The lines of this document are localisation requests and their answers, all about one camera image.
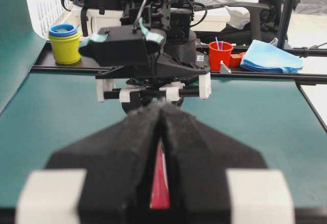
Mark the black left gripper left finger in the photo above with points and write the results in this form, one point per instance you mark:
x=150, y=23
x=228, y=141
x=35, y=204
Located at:
x=97, y=179

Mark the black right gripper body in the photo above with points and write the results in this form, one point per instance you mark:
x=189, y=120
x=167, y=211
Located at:
x=169, y=77

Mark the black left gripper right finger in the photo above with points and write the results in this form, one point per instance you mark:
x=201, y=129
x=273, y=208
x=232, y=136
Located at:
x=214, y=178

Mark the pink plastic spoon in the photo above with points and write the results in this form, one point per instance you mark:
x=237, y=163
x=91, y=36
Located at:
x=160, y=198

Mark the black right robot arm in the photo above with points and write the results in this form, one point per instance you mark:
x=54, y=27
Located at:
x=172, y=16

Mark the red small block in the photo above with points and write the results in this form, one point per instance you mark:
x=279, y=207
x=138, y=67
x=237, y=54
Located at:
x=235, y=60

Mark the red plastic cup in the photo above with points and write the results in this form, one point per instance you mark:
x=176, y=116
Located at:
x=216, y=57

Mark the blue straw in cup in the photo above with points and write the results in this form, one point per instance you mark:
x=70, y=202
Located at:
x=220, y=44

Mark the green table mat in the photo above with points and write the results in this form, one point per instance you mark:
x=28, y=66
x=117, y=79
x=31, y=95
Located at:
x=41, y=112

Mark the blue folded cloth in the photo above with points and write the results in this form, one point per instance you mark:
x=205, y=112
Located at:
x=265, y=57

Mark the stacked colourful plastic cups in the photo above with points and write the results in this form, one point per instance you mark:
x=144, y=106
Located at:
x=65, y=40

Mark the black office chair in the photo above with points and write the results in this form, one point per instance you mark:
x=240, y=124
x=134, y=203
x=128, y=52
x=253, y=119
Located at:
x=250, y=19

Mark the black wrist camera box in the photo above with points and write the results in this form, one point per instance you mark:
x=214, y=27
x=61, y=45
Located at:
x=120, y=46

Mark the black aluminium frame rail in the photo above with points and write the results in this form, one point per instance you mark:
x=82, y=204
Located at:
x=46, y=63

